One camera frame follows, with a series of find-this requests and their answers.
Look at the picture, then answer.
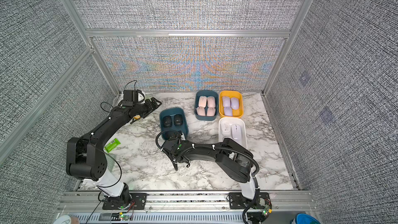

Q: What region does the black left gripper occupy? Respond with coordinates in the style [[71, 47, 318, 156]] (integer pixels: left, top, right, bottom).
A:
[[133, 96, 162, 118]]

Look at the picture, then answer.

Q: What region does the black mouse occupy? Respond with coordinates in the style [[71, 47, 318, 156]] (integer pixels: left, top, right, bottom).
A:
[[174, 114, 183, 127], [162, 130, 179, 140], [162, 116, 173, 128]]

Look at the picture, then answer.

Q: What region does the teal storage box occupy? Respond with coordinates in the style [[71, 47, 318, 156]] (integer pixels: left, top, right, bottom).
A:
[[159, 107, 189, 138], [194, 90, 219, 121]]

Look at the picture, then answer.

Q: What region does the peach pink mouse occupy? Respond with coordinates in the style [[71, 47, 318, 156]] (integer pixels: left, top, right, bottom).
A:
[[198, 95, 207, 108]]

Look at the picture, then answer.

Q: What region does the white mouse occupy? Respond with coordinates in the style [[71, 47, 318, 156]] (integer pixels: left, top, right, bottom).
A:
[[231, 124, 243, 142], [221, 123, 232, 137]]

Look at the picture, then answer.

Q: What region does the purple mouse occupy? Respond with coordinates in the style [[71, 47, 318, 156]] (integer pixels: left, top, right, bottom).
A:
[[230, 97, 240, 110], [223, 107, 233, 117], [221, 96, 231, 107]]

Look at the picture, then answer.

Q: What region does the white storage box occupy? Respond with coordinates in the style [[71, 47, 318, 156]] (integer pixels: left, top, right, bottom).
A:
[[218, 117, 247, 148]]

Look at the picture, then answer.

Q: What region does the yellow storage box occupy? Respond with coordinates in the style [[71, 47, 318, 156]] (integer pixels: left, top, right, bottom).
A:
[[219, 90, 244, 118]]

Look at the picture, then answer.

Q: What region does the pink mouse top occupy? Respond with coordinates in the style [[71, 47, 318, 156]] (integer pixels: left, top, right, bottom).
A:
[[207, 96, 216, 108]]

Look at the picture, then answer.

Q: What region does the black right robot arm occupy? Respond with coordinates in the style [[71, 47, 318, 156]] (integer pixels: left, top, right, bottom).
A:
[[155, 130, 260, 200]]

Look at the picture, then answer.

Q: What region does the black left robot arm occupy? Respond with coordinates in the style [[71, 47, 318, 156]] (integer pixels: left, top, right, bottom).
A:
[[66, 90, 162, 201]]

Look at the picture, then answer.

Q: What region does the green packet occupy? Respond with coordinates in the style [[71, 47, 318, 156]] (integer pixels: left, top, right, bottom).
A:
[[104, 138, 120, 153]]

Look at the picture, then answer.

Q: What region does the white round object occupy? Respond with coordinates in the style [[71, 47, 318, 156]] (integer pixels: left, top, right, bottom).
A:
[[53, 215, 80, 224]]

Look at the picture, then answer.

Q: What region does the blue round object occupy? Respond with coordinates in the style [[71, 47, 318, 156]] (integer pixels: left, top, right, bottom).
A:
[[290, 213, 320, 224]]

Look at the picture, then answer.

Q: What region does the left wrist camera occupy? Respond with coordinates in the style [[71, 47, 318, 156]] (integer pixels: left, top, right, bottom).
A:
[[123, 90, 145, 103]]

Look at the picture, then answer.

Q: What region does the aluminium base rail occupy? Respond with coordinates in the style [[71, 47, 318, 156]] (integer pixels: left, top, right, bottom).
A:
[[53, 190, 321, 224]]

